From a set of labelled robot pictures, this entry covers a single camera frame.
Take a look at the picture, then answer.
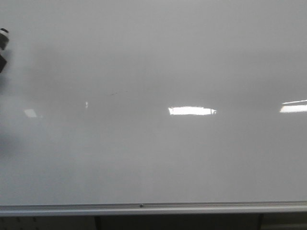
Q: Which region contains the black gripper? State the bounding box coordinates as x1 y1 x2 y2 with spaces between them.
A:
0 28 9 72

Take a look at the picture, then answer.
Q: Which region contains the white whiteboard with aluminium frame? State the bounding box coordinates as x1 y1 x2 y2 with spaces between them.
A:
0 0 307 217

